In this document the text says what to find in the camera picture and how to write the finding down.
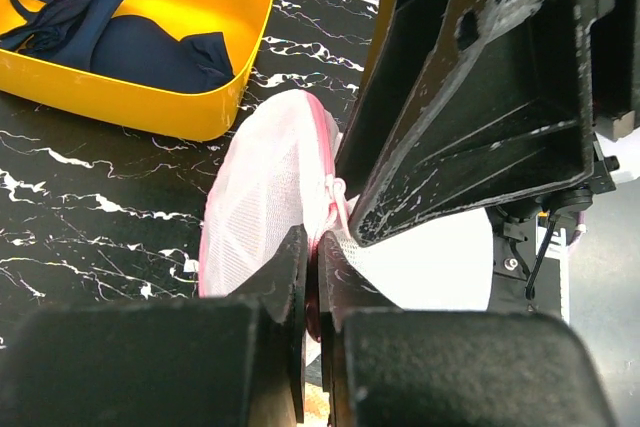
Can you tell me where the white mesh laundry bag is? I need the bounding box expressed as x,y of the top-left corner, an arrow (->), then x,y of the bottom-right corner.
198,90 -> 493,311

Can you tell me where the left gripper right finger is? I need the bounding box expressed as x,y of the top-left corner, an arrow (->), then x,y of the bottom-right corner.
317,233 -> 616,426

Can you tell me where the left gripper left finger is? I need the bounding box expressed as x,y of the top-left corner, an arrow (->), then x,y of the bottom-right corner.
1,226 -> 308,426

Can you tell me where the navy blue bra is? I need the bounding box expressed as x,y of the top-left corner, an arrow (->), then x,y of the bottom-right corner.
1,0 -> 234,94

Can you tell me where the yellow plastic basket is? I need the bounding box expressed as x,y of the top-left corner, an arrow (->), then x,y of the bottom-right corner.
1,0 -> 273,141

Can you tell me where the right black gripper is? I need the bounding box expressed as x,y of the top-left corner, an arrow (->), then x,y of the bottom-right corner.
337,0 -> 639,312

